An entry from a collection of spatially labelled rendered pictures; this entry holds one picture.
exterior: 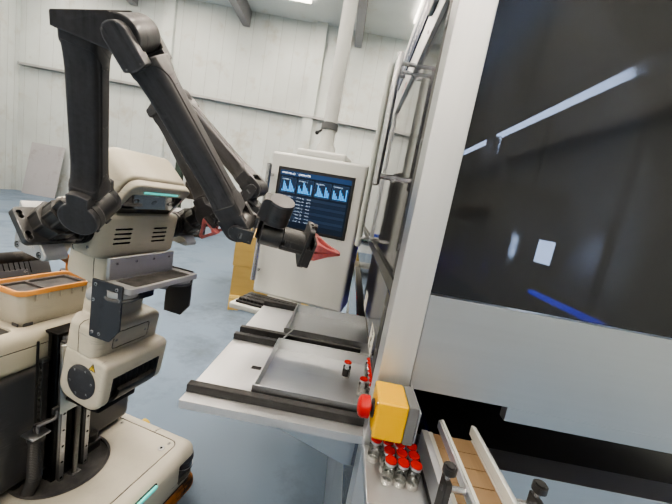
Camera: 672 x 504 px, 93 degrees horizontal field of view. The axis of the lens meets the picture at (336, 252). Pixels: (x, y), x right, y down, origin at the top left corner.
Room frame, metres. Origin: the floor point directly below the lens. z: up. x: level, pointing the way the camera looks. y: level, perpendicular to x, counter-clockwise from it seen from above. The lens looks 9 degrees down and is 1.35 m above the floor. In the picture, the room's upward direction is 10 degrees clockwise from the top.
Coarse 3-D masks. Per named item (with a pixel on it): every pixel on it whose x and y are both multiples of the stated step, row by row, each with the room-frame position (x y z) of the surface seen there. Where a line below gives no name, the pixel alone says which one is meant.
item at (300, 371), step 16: (272, 352) 0.83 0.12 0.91; (288, 352) 0.91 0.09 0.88; (304, 352) 0.92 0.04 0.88; (320, 352) 0.92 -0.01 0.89; (336, 352) 0.92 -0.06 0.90; (352, 352) 0.91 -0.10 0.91; (272, 368) 0.80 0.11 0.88; (288, 368) 0.82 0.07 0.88; (304, 368) 0.83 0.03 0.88; (320, 368) 0.85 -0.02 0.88; (336, 368) 0.86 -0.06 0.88; (352, 368) 0.88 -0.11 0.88; (256, 384) 0.67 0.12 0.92; (272, 384) 0.73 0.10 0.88; (288, 384) 0.74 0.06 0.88; (304, 384) 0.75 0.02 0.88; (320, 384) 0.77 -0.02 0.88; (336, 384) 0.78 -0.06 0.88; (352, 384) 0.79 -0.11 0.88; (304, 400) 0.66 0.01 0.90; (320, 400) 0.66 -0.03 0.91; (336, 400) 0.66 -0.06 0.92; (352, 400) 0.72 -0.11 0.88
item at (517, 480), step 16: (336, 464) 1.00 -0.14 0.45; (512, 464) 0.61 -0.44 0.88; (528, 464) 0.62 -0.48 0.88; (544, 464) 0.62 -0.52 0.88; (560, 464) 0.63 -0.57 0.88; (336, 480) 0.91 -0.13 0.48; (512, 480) 0.58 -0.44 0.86; (528, 480) 0.58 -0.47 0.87; (544, 480) 0.58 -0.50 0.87; (560, 480) 0.59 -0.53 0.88; (576, 480) 0.59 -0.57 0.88; (592, 480) 0.60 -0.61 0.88; (608, 480) 0.61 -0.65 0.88; (624, 480) 0.62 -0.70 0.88; (640, 480) 0.63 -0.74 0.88; (336, 496) 0.83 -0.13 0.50; (560, 496) 0.58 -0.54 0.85; (576, 496) 0.58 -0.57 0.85; (592, 496) 0.58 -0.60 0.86; (608, 496) 0.58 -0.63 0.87; (624, 496) 0.58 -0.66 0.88; (640, 496) 0.58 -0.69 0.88; (656, 496) 0.59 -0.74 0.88
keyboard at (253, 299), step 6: (246, 294) 1.52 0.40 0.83; (252, 294) 1.53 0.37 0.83; (258, 294) 1.55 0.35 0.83; (240, 300) 1.45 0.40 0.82; (246, 300) 1.46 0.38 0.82; (252, 300) 1.45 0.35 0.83; (258, 300) 1.46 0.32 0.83; (270, 300) 1.49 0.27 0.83; (276, 300) 1.51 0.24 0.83; (282, 300) 1.53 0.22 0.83; (258, 306) 1.43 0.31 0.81
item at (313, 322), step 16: (288, 320) 1.07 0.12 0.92; (304, 320) 1.18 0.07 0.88; (320, 320) 1.21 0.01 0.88; (336, 320) 1.24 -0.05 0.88; (352, 320) 1.25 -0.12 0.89; (304, 336) 1.00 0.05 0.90; (320, 336) 1.00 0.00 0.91; (336, 336) 1.09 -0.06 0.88; (352, 336) 1.11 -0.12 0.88; (368, 352) 1.00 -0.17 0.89
